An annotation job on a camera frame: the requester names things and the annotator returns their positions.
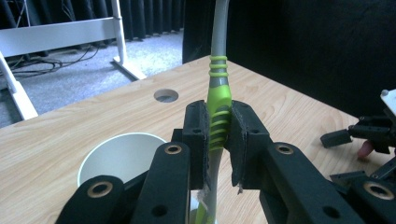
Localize green and grey toothbrush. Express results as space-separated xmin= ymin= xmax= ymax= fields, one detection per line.
xmin=194 ymin=0 xmax=233 ymax=224

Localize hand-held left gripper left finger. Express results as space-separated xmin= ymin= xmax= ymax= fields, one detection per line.
xmin=171 ymin=99 xmax=211 ymax=190

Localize white metal desk frame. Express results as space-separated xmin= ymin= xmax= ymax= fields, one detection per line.
xmin=0 ymin=0 xmax=148 ymax=121

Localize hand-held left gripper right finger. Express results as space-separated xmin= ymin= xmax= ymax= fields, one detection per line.
xmin=225 ymin=100 xmax=275 ymax=189

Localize white cup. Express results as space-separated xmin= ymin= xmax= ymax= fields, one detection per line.
xmin=77 ymin=133 xmax=206 ymax=224

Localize black pleated curtain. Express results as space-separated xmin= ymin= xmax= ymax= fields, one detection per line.
xmin=0 ymin=0 xmax=185 ymax=42

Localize black cloth screen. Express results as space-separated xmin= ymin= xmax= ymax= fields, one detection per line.
xmin=181 ymin=0 xmax=396 ymax=119

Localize thin floor cables under frame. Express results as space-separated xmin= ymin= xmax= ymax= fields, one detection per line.
xmin=0 ymin=46 xmax=101 ymax=78

